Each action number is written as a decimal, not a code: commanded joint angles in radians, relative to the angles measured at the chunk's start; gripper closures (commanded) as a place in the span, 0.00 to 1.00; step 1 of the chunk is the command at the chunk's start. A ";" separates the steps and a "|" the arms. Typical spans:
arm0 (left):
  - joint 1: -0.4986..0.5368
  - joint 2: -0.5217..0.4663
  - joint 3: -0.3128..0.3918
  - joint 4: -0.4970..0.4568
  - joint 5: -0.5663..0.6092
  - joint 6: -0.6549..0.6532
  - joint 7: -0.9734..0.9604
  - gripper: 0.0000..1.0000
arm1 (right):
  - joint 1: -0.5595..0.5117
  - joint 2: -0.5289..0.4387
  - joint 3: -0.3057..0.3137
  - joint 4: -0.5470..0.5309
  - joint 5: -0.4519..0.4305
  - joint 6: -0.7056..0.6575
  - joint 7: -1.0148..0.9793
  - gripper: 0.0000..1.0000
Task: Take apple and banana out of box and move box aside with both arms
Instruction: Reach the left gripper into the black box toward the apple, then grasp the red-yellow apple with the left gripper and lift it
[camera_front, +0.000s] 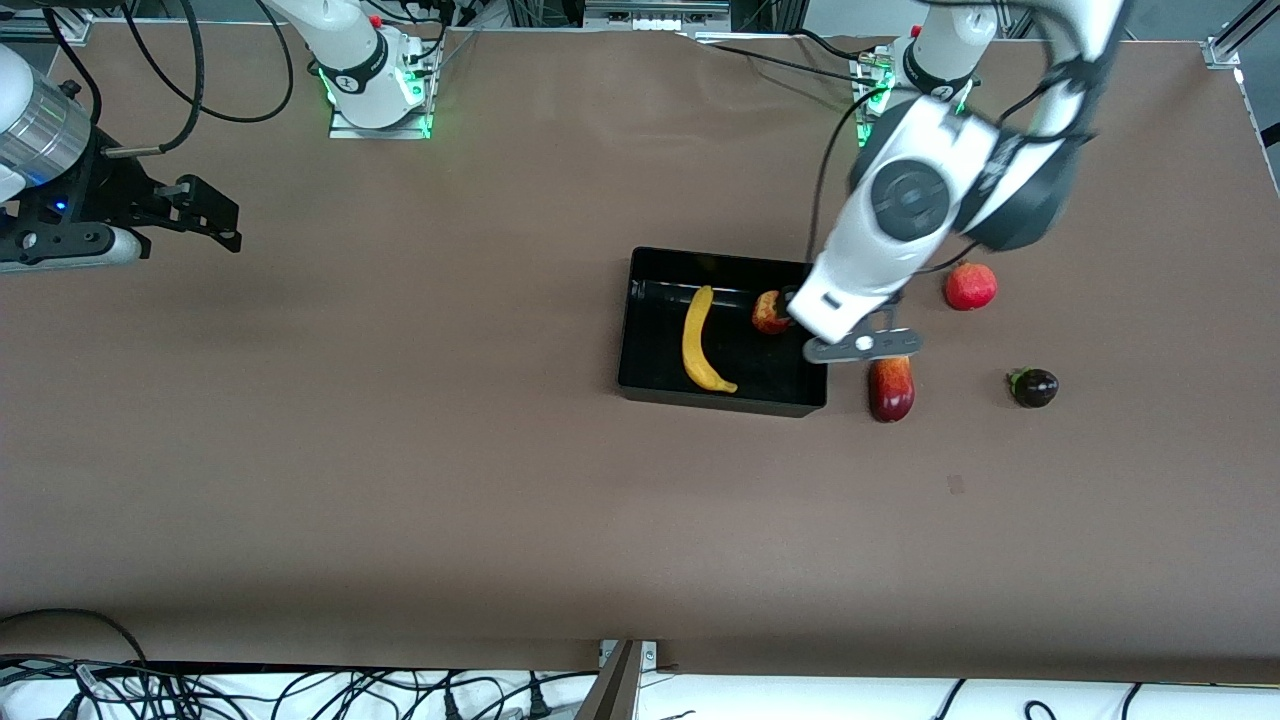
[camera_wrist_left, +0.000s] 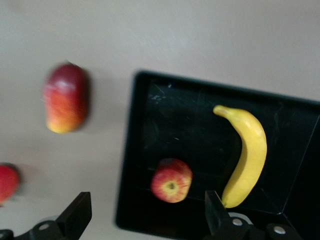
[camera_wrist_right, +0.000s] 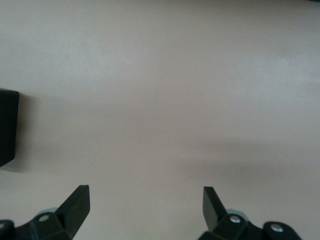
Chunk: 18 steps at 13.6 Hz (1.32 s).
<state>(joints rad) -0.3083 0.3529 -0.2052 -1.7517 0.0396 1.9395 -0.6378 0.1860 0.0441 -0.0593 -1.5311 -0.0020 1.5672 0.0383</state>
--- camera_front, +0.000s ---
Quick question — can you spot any red yellow apple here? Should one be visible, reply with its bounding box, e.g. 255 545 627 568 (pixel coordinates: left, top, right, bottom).
751 290 793 336

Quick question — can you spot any black rectangular plastic tray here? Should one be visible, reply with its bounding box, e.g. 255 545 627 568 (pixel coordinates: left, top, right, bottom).
617 247 829 419

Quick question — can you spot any yellow banana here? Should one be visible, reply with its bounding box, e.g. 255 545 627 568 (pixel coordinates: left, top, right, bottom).
682 285 739 394

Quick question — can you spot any red orange mango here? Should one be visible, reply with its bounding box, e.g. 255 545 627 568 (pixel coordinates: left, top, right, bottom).
868 355 916 424

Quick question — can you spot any red pomegranate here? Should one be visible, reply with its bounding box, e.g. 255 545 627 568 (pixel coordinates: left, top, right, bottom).
944 262 999 312

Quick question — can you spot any dark purple eggplant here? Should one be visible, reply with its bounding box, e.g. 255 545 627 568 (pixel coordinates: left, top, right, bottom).
1007 367 1060 409

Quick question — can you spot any brown paper table cover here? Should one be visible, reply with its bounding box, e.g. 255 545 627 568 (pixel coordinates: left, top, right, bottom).
0 20 1280 686

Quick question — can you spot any grey device with ports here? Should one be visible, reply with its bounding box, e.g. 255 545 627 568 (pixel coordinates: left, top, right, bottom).
583 0 733 33

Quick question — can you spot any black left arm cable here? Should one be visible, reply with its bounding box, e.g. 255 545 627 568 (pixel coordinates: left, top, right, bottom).
806 88 881 263

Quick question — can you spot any aluminium frame bar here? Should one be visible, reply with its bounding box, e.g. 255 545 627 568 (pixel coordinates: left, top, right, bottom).
0 0 96 43

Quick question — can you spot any thin black cable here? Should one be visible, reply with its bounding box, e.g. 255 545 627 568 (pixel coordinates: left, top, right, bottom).
700 28 896 89

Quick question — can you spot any black looped cable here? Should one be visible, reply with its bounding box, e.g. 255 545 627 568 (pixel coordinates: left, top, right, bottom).
0 608 151 691

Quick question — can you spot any grey metal frame post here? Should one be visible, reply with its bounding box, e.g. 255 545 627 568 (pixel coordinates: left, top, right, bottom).
575 640 659 720

